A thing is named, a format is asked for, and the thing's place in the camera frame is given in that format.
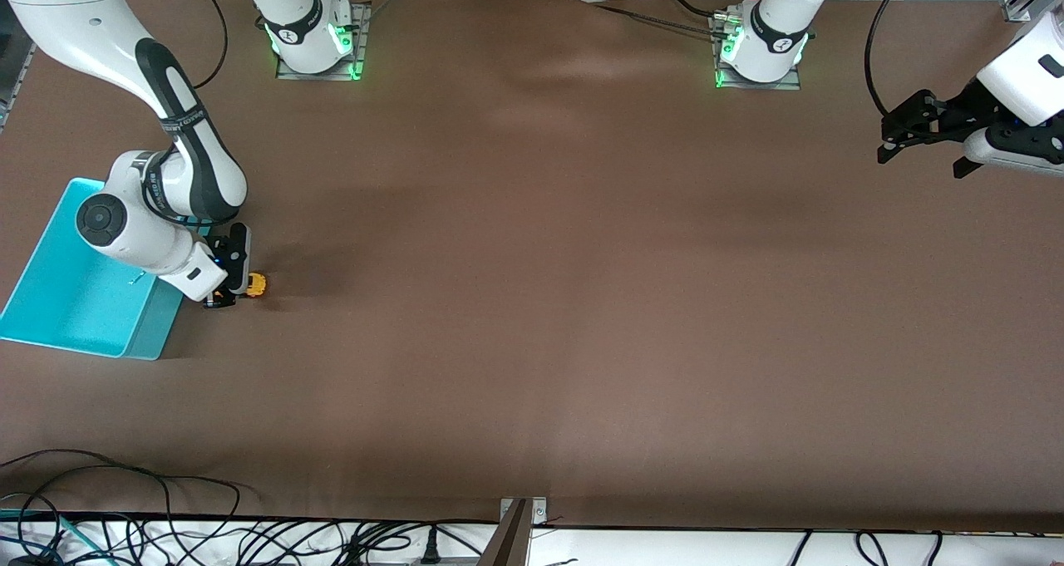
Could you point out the grey power strip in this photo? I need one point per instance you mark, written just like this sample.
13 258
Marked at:
449 561

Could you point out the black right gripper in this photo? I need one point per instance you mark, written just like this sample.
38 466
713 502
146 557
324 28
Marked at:
223 297

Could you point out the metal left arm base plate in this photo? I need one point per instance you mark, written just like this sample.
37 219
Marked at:
761 86

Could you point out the black power plug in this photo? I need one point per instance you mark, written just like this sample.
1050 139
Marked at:
431 545

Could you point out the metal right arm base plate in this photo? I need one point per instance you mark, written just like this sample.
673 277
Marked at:
364 17

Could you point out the silver table edge bracket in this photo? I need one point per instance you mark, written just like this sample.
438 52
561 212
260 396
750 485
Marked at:
540 512

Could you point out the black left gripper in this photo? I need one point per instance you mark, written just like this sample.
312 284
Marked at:
958 113

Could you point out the brown camera post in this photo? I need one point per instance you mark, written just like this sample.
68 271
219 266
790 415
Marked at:
507 545

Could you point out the brown table cloth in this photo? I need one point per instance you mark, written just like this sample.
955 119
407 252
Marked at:
499 342

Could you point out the yellow beetle toy car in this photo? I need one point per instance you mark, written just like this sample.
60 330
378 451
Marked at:
256 285

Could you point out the teal plastic storage bin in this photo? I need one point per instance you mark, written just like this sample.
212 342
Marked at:
66 308

